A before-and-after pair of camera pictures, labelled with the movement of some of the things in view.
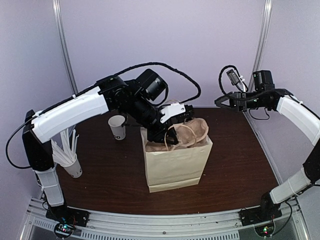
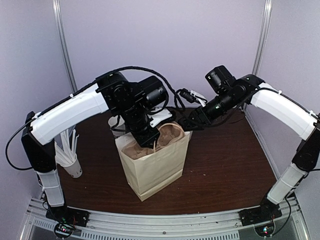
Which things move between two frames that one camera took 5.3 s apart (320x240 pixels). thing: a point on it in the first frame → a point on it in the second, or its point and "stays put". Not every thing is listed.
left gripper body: [153, 134] → [142, 138]
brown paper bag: [166, 170] → [147, 174]
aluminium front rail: [193, 226] stays put
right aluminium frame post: [264, 33] stays put
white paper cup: [115, 122] stays put
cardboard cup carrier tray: [190, 133] → [169, 134]
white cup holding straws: [74, 169] stays put
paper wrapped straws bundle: [67, 154] stays put
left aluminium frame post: [58, 15] stays put
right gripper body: [243, 101] → [199, 110]
